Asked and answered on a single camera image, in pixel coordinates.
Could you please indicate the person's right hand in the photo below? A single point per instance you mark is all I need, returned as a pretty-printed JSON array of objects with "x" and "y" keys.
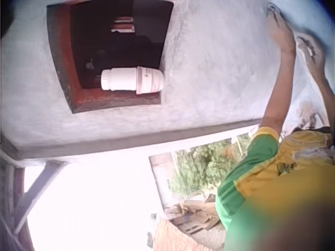
[{"x": 314, "y": 56}]

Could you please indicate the person's left hand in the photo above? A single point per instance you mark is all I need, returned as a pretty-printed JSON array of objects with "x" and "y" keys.
[{"x": 282, "y": 32}]

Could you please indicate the person's left fingers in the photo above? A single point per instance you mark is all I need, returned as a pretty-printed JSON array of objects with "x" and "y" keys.
[{"x": 273, "y": 11}]

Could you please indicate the person's right fingers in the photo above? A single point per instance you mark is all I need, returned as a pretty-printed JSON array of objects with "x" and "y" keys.
[{"x": 305, "y": 45}]

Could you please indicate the white printed cloth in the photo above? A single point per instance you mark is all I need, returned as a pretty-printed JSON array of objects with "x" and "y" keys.
[{"x": 306, "y": 104}]

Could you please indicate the pale printed paper cup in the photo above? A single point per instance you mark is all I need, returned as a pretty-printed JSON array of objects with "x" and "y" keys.
[{"x": 151, "y": 79}]

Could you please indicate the stack of books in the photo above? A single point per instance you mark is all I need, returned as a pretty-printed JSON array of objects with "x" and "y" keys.
[{"x": 123, "y": 24}]

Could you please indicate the green tree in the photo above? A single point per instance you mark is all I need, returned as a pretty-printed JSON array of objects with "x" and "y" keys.
[{"x": 206, "y": 164}]

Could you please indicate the white plastic bottle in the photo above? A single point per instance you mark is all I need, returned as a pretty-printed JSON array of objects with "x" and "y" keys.
[{"x": 119, "y": 79}]

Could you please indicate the pile of wooden boards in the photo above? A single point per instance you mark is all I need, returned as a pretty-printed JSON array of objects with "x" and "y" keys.
[{"x": 193, "y": 214}]

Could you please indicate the orange checked cloth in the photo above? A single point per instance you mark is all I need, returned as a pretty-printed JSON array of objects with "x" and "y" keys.
[{"x": 183, "y": 238}]

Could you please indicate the red-brown wall niche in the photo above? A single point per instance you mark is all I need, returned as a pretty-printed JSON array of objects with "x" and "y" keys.
[{"x": 70, "y": 78}]

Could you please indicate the wooden post with brace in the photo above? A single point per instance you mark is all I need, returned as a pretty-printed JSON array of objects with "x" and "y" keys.
[{"x": 28, "y": 198}]

